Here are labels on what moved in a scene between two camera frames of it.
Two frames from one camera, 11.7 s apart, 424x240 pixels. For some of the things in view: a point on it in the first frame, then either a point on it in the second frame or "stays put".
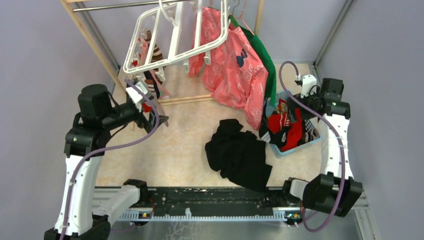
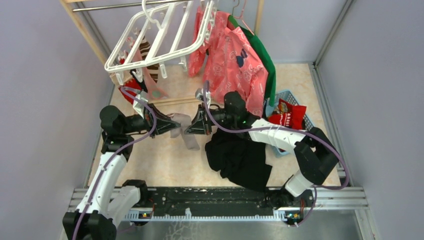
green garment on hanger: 271,89 stays put
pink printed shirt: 236,76 stays put
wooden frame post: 70,6 stays put
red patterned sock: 277,121 stays put
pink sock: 143,47 -> 154,91
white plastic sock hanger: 198,5 -> 179,28
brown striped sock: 156,56 -> 145,47
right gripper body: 309,101 -> 221,117
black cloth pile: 238,155 stays put
